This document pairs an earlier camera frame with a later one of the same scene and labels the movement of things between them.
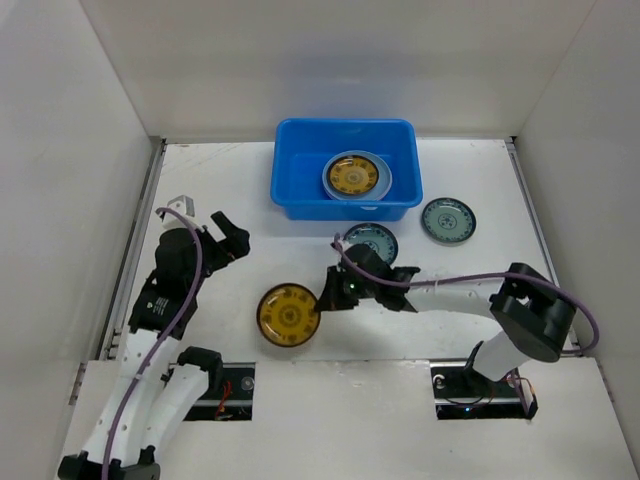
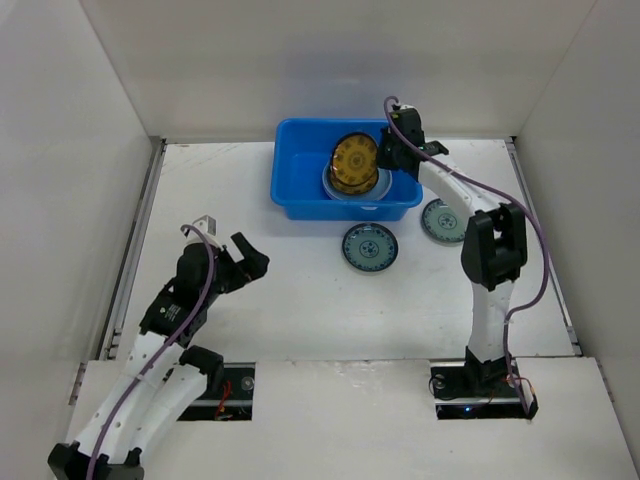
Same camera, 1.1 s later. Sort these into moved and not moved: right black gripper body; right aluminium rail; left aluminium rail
Moved: right black gripper body
Not moved: left aluminium rail; right aluminium rail
